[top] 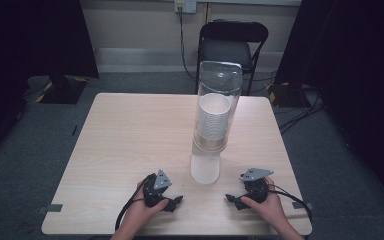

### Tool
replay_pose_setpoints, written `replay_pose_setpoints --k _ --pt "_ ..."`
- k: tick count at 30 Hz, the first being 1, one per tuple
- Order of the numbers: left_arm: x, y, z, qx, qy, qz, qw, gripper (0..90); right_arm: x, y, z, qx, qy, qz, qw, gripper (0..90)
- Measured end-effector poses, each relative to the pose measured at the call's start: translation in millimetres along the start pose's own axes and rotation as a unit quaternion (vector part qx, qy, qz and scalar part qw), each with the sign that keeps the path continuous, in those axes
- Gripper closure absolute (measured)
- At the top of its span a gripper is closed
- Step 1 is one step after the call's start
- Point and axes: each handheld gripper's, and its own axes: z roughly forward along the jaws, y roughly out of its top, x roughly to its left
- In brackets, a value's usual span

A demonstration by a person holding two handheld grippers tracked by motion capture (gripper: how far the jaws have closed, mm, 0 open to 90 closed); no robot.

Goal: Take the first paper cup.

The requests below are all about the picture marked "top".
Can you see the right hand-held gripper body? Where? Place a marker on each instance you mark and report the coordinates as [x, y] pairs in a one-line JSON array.
[[258, 191]]

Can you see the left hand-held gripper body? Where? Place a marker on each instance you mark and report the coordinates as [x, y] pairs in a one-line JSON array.
[[153, 193]]

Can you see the person's right hand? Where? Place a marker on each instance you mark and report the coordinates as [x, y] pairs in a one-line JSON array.
[[270, 208]]

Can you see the person's left hand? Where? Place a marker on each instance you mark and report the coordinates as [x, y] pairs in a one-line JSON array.
[[141, 211]]

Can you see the clear tube cup dispenser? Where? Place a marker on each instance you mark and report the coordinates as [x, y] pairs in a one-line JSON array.
[[205, 166]]

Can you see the stack of white paper cups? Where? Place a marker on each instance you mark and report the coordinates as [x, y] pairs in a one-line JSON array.
[[213, 120]]

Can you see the black stand base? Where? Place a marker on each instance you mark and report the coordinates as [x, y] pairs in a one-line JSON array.
[[65, 90], [286, 95]]

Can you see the black folding chair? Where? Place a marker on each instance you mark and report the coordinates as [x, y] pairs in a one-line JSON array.
[[226, 50]]

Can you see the black curtain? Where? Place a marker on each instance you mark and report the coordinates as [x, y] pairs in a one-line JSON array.
[[356, 66], [30, 40]]

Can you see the grey table bracket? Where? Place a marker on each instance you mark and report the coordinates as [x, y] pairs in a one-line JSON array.
[[50, 208], [302, 205]]

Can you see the white wall outlet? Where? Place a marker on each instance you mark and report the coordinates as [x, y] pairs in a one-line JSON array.
[[185, 6]]

